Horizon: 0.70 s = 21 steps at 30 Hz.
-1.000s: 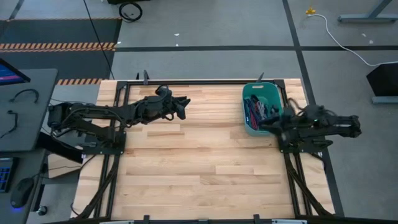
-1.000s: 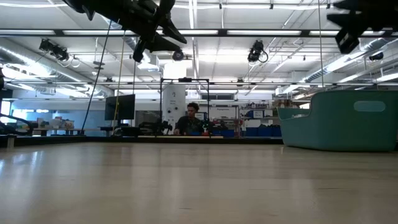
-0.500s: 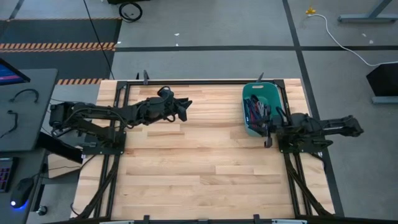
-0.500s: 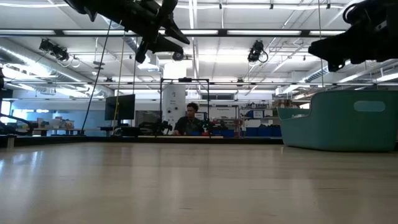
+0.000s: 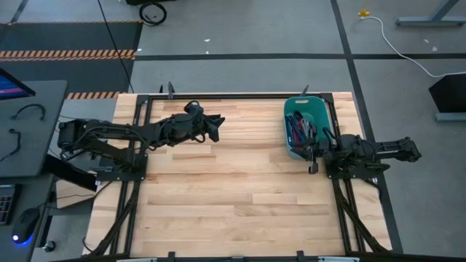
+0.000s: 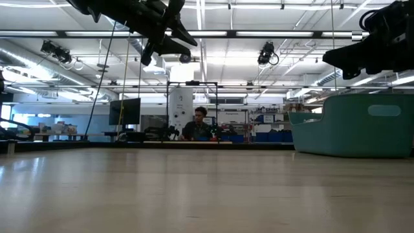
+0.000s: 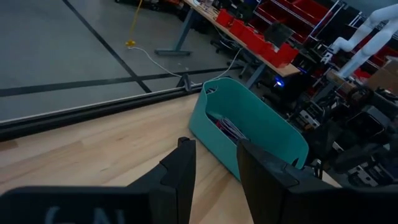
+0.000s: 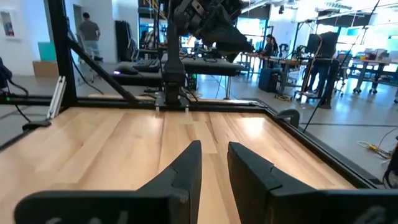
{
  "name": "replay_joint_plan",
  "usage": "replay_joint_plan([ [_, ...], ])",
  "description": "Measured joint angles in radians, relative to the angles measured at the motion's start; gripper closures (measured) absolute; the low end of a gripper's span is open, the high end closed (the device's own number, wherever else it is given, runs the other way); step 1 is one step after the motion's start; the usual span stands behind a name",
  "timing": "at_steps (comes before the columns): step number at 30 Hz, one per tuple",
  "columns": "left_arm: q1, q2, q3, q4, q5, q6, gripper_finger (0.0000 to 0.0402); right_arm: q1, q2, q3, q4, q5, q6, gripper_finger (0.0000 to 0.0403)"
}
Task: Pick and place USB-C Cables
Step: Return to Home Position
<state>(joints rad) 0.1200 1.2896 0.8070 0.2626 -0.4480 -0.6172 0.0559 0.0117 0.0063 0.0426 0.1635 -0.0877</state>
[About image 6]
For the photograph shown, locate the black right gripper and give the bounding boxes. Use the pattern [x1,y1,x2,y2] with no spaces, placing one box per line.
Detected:
[321,0,414,80]

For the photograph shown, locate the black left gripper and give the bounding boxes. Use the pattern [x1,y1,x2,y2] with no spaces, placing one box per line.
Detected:
[65,0,199,67]

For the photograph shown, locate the teal plastic bin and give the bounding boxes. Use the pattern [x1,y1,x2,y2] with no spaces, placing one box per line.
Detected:
[287,93,414,159]

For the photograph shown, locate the white pillar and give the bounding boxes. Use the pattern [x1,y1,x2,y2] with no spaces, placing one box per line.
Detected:
[168,64,195,139]

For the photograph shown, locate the black overhead rig beam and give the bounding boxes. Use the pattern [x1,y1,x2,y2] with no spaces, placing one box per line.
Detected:
[0,29,370,40]

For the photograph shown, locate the person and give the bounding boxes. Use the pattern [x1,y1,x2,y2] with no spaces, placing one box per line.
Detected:
[179,106,213,142]

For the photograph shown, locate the dark background monitor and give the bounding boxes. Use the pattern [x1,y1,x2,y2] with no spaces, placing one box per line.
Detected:
[108,97,142,127]

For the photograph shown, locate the blue storage bins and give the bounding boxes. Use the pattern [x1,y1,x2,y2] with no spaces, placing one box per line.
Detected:
[221,128,294,144]

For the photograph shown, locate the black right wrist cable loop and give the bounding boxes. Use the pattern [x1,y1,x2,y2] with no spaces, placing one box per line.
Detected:
[358,8,383,32]

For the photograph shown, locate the yellow hanging cable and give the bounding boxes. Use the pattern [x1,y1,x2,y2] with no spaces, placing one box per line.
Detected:
[116,32,131,137]

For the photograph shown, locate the black ceiling-mounted camera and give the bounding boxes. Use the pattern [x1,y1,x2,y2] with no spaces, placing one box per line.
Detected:
[257,41,279,67]
[39,39,73,65]

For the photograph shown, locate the long thin black cable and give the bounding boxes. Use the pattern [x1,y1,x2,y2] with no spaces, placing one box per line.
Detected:
[84,21,116,140]

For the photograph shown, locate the black aluminium table frame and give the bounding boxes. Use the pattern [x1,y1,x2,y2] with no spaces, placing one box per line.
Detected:
[0,139,296,155]

